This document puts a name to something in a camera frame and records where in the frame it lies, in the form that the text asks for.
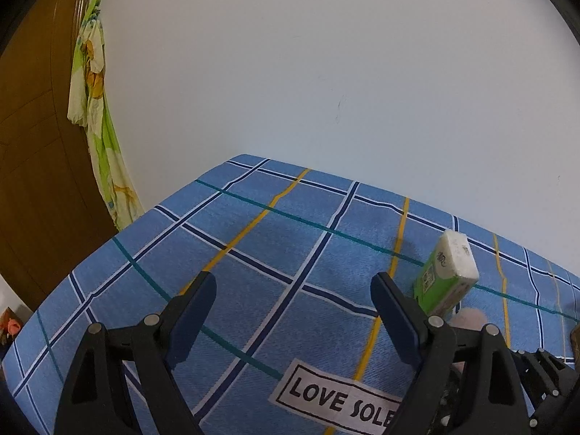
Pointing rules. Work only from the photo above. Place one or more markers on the green white tissue pack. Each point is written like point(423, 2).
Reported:
point(446, 272)

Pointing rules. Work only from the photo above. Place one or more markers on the blue plaid bed sheet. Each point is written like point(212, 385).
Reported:
point(290, 244)

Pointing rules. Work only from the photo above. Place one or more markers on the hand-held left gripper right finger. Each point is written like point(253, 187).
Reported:
point(398, 321)

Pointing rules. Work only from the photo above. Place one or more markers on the orange floral object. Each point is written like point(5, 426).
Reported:
point(10, 326)

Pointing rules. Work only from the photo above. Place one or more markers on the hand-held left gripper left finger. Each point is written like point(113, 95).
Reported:
point(190, 321)

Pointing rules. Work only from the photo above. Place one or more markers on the green floral hanging cloth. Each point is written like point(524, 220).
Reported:
point(97, 118)

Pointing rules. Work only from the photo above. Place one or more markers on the brown wooden door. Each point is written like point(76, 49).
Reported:
point(40, 145)

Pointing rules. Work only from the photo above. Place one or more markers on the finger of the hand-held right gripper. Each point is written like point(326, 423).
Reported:
point(543, 367)

